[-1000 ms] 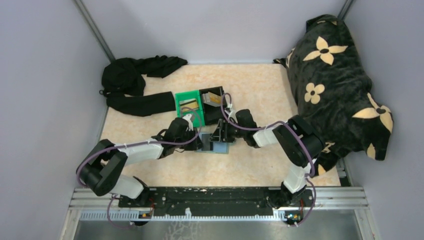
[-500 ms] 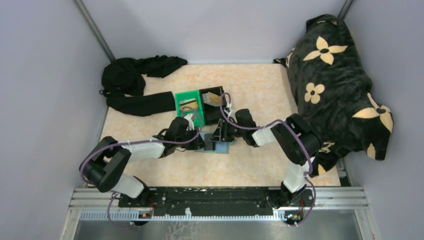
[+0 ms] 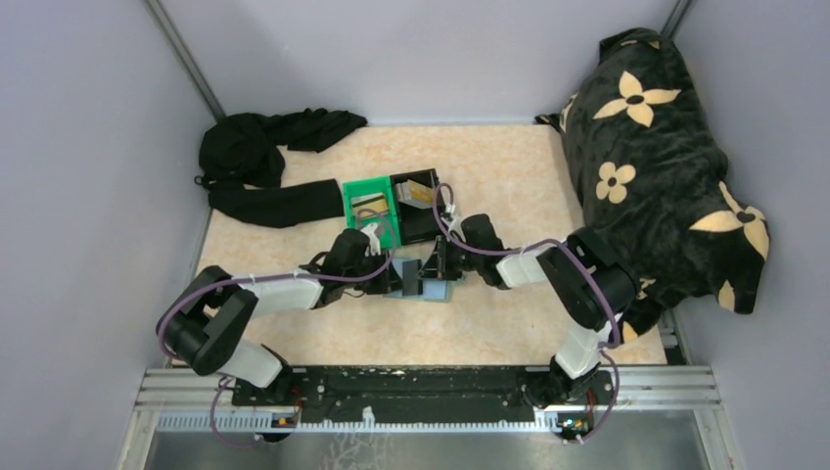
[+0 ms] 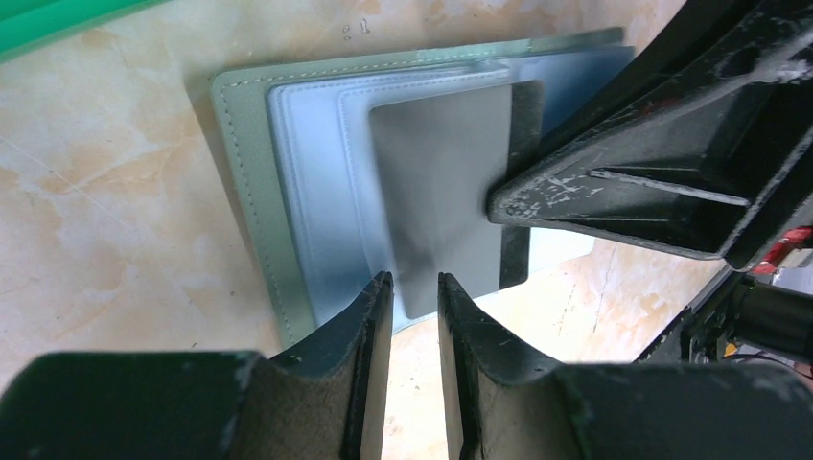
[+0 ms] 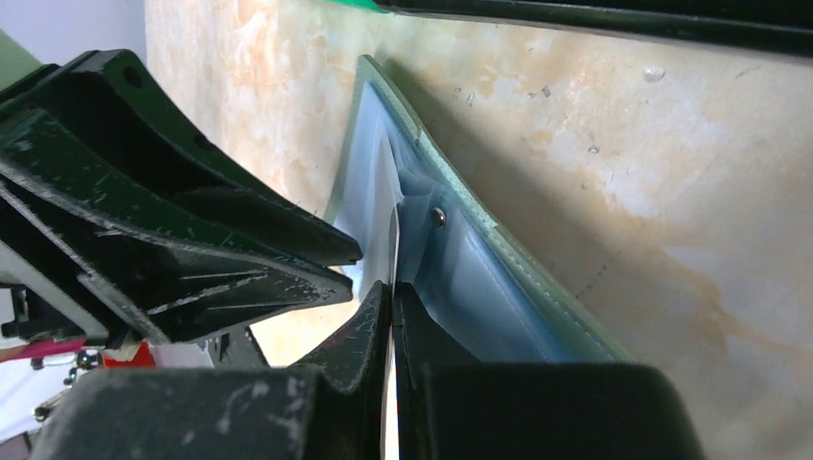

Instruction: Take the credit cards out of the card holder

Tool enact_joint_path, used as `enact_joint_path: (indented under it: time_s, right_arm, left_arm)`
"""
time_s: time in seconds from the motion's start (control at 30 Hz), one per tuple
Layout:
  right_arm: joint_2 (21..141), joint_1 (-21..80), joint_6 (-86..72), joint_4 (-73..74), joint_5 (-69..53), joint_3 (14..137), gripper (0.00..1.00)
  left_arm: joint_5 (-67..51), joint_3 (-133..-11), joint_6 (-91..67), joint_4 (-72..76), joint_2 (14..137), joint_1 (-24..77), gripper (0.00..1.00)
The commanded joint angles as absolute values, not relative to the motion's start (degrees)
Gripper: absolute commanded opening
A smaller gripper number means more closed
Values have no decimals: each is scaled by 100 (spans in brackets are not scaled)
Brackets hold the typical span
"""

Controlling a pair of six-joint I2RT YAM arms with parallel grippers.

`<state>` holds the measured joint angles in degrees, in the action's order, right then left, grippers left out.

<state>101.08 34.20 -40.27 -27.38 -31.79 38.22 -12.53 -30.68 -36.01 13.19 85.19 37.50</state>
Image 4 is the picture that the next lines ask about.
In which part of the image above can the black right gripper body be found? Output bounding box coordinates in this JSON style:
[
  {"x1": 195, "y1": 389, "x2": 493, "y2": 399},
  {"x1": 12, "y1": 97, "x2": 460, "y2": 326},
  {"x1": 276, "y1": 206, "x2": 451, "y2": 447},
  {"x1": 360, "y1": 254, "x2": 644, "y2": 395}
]
[{"x1": 637, "y1": 225, "x2": 812, "y2": 364}]

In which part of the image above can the sage green card holder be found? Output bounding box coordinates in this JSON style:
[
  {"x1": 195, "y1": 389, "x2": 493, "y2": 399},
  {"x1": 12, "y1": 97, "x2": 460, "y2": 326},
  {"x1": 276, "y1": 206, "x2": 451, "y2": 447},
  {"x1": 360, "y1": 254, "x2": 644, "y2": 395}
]
[{"x1": 211, "y1": 28, "x2": 635, "y2": 347}]

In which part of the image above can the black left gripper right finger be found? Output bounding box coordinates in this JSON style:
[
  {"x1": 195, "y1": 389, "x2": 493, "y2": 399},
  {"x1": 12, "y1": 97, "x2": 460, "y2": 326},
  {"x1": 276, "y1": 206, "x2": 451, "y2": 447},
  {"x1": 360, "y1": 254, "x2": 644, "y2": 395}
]
[{"x1": 438, "y1": 273, "x2": 812, "y2": 459}]

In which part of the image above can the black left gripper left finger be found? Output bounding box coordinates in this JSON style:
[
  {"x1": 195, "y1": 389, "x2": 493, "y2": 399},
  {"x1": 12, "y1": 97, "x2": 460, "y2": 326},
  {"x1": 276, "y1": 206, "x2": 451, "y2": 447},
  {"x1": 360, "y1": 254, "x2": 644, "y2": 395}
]
[{"x1": 1, "y1": 272, "x2": 393, "y2": 459}]

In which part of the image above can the grey card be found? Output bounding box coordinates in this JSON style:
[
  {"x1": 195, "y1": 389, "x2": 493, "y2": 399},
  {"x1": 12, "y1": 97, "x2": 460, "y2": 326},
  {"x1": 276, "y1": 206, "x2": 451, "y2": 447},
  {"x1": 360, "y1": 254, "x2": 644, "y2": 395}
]
[{"x1": 369, "y1": 80, "x2": 544, "y2": 320}]

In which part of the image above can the green plastic bin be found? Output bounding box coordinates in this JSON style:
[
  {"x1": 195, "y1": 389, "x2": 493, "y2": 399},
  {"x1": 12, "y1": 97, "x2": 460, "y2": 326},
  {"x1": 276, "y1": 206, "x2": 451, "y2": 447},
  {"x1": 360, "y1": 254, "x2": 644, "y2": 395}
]
[{"x1": 1, "y1": 0, "x2": 158, "y2": 62}]

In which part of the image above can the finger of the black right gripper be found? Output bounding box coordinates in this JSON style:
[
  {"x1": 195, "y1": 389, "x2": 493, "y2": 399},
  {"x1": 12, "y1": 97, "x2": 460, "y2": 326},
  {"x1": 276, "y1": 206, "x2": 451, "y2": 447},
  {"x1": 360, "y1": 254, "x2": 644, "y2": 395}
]
[
  {"x1": 487, "y1": 1, "x2": 812, "y2": 271},
  {"x1": 540, "y1": 0, "x2": 756, "y2": 150}
]

